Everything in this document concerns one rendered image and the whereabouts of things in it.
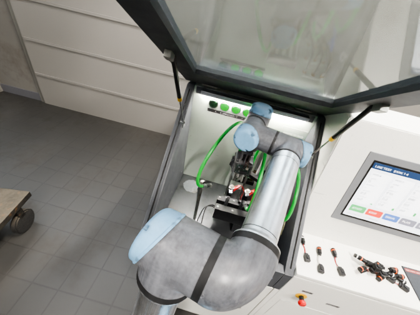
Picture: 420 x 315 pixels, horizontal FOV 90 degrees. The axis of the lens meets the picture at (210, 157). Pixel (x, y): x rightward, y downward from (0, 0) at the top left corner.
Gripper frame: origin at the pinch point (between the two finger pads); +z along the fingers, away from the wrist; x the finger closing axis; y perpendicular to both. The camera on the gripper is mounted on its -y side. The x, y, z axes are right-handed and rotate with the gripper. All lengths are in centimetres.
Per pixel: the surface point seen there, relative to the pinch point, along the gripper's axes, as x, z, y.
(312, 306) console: 54, 49, 21
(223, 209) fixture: -0.6, 24.1, -0.7
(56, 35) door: -246, 19, -182
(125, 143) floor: -140, 122, -141
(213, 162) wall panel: -12.8, 22.2, -32.5
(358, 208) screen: 57, 3, -5
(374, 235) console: 71, 15, -3
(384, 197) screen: 64, -6, -7
